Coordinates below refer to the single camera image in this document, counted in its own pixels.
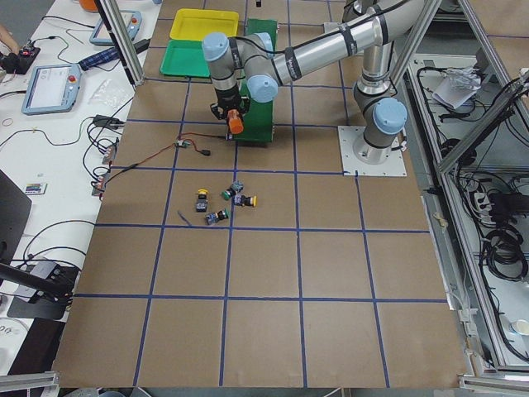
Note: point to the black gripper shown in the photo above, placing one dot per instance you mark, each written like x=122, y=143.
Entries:
x=226, y=99

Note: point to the orange cylinder labelled 4680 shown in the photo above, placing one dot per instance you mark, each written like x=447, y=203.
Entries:
x=235, y=122

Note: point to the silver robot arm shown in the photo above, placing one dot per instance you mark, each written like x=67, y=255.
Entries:
x=247, y=72

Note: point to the green conveyor belt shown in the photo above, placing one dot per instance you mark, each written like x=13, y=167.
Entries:
x=258, y=121

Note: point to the green plastic tray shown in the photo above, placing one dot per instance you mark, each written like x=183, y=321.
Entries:
x=184, y=58

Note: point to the small green circuit board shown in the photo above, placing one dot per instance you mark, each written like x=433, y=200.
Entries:
x=183, y=143

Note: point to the yellow plastic tray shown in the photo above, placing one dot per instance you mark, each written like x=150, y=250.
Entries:
x=192, y=24

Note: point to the green push button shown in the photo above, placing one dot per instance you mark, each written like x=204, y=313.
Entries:
x=216, y=217
x=234, y=189

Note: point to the yellow push button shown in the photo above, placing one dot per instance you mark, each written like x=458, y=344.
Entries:
x=245, y=201
x=201, y=203

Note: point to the black power adapter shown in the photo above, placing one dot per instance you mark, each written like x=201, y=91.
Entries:
x=142, y=45

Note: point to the aluminium frame post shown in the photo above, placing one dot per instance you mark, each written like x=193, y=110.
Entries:
x=112, y=18

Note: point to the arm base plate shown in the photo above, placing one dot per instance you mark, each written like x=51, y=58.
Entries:
x=360, y=159

